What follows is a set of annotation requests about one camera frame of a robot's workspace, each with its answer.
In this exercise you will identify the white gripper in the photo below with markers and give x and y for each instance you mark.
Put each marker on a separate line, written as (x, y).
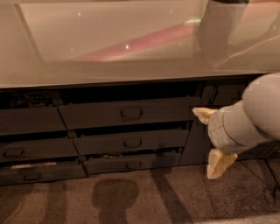
(219, 131)

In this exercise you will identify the dark drawer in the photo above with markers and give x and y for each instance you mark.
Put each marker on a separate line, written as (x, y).
(29, 120)
(131, 141)
(37, 149)
(131, 163)
(64, 170)
(118, 113)

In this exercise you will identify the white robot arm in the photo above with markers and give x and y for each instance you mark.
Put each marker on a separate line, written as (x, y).
(253, 120)

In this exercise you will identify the dark cabinet frame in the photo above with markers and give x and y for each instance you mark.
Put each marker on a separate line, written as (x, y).
(42, 97)

